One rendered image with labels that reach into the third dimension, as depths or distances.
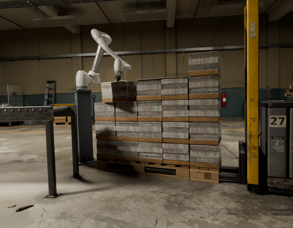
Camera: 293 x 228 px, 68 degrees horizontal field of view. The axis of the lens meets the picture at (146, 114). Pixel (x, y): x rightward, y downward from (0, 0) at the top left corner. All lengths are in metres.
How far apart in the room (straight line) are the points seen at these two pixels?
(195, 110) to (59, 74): 8.61
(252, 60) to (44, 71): 9.53
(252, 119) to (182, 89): 0.72
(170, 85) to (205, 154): 0.79
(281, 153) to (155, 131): 1.17
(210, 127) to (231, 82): 7.36
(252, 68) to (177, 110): 0.81
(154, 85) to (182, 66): 6.94
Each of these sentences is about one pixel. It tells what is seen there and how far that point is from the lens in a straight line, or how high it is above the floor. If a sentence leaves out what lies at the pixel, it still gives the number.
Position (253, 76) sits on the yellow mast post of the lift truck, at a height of 1.01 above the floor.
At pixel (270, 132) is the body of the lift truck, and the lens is 2.08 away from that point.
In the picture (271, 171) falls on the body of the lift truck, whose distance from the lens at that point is 2.15.
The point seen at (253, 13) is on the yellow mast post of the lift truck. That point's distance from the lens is 2.13.
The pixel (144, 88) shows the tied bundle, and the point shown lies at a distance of 2.40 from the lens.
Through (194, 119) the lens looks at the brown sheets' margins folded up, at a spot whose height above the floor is 0.63.
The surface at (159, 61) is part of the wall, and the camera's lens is 9.29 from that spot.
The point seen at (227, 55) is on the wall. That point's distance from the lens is 9.62.
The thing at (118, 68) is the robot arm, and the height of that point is 1.23.
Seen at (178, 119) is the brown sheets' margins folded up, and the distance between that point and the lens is 2.28.
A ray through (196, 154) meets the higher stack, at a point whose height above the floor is 0.27.
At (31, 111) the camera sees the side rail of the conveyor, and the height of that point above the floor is 0.76.
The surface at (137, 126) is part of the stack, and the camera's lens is 2.45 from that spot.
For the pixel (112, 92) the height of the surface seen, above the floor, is 0.93.
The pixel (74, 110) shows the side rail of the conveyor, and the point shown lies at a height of 0.74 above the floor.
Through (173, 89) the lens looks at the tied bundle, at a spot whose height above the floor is 0.94.
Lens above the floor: 0.81
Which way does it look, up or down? 3 degrees down
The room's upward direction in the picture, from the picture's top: 1 degrees counter-clockwise
